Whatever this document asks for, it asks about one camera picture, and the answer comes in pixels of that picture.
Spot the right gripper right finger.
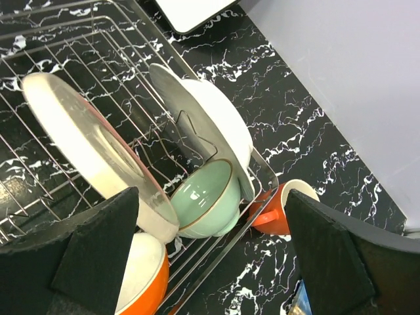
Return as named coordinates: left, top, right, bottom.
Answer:
left=285, top=190, right=419, bottom=314

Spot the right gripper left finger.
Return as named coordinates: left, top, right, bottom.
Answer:
left=1, top=187, right=139, bottom=314

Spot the orange bowl white inside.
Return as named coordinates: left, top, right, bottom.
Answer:
left=115, top=232, right=169, bottom=315

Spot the pink plate with leaf sprig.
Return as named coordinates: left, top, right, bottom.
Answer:
left=21, top=73, right=179, bottom=243

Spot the mint green bowl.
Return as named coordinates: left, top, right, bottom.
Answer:
left=170, top=159, right=241, bottom=239

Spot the white fluted plate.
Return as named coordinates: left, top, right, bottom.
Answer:
left=149, top=63, right=255, bottom=201

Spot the Animal Farm book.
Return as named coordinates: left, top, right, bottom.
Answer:
left=280, top=279, right=312, bottom=315

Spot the orange mug white inside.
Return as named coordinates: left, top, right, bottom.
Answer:
left=252, top=179, right=320, bottom=235

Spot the white dry-erase board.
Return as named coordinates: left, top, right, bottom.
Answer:
left=155, top=0, right=237, bottom=34

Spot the metal wire dish rack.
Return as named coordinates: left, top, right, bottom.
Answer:
left=0, top=0, right=280, bottom=315

